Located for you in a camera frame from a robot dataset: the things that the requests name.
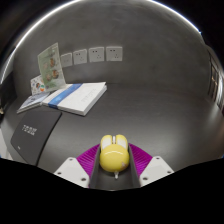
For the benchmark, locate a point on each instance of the yellow computer mouse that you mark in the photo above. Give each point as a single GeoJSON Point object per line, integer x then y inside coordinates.
{"type": "Point", "coordinates": [114, 155]}

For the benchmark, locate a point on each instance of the black mouse pad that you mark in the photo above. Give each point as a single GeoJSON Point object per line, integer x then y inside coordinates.
{"type": "Point", "coordinates": [33, 133]}

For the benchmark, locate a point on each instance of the white book with blue band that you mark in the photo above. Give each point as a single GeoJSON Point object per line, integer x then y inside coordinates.
{"type": "Point", "coordinates": [78, 97]}

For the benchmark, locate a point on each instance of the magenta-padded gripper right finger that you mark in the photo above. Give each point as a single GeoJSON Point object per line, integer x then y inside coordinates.
{"type": "Point", "coordinates": [156, 168]}

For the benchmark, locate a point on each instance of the green menu in acrylic stand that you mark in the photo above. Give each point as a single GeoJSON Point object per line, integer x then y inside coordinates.
{"type": "Point", "coordinates": [51, 68]}

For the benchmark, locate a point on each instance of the grey striped book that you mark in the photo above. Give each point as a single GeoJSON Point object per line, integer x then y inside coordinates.
{"type": "Point", "coordinates": [31, 101]}

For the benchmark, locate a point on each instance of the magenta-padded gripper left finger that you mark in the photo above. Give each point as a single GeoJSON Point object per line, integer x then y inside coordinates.
{"type": "Point", "coordinates": [71, 170]}

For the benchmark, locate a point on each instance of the white wall socket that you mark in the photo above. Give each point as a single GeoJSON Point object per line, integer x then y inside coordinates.
{"type": "Point", "coordinates": [80, 57]}
{"type": "Point", "coordinates": [114, 53]}
{"type": "Point", "coordinates": [66, 60]}
{"type": "Point", "coordinates": [96, 54]}

